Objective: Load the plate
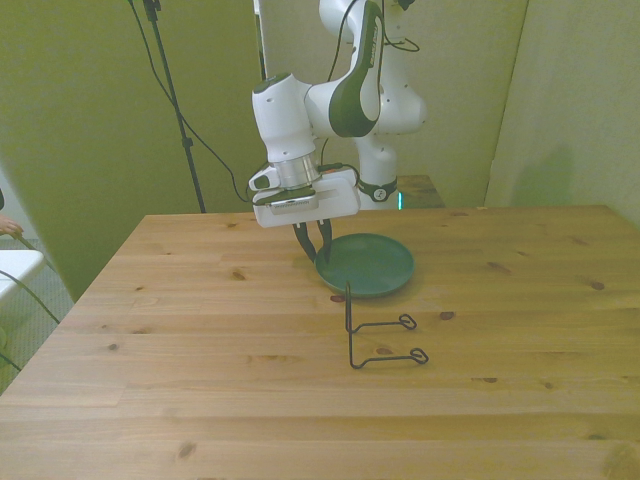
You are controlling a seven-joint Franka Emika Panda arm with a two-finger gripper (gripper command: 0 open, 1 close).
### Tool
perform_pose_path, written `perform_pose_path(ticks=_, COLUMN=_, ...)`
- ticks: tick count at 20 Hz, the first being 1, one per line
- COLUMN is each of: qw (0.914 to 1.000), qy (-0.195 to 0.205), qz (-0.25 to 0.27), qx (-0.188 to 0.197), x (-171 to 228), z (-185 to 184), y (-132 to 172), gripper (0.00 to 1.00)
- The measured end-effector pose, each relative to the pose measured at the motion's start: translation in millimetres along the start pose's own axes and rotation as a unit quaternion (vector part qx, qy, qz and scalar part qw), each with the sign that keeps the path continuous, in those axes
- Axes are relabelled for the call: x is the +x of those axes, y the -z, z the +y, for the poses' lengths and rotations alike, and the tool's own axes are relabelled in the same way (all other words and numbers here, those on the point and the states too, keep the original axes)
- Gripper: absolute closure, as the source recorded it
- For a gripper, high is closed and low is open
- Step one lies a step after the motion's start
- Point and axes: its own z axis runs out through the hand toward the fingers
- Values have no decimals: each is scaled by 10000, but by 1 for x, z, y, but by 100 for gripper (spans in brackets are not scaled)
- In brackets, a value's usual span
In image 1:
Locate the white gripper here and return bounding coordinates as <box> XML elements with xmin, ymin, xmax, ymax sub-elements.
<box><xmin>252</xmin><ymin>169</ymin><xmax>362</xmax><ymax>266</ymax></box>

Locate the wooden robot base pedestal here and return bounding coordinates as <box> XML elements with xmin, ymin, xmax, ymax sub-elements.
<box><xmin>397</xmin><ymin>174</ymin><xmax>446</xmax><ymax>209</ymax></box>

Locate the long black floor cable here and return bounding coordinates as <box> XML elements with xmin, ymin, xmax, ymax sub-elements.
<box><xmin>0</xmin><ymin>269</ymin><xmax>61</xmax><ymax>324</ymax></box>

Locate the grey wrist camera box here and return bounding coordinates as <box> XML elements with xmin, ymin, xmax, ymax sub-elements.
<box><xmin>252</xmin><ymin>192</ymin><xmax>321</xmax><ymax>217</ymax></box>

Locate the black gripper connector cable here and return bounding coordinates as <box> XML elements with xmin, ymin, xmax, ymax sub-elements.
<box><xmin>319</xmin><ymin>162</ymin><xmax>359</xmax><ymax>189</ymax></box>

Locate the black cable from camera stand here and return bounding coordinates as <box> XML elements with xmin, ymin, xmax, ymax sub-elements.
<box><xmin>127</xmin><ymin>0</ymin><xmax>252</xmax><ymax>204</ymax></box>

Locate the black wire plate stand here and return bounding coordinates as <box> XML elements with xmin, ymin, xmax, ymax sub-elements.
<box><xmin>344</xmin><ymin>280</ymin><xmax>430</xmax><ymax>370</ymax></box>

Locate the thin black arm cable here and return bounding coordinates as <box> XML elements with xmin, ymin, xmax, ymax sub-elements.
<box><xmin>318</xmin><ymin>0</ymin><xmax>364</xmax><ymax>169</ymax></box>

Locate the black camera stand pole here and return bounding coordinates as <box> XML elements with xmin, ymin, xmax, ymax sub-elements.
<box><xmin>142</xmin><ymin>0</ymin><xmax>207</xmax><ymax>214</ymax></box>

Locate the dark green round plate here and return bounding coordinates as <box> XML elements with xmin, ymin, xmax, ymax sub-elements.
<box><xmin>314</xmin><ymin>232</ymin><xmax>417</xmax><ymax>300</ymax></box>

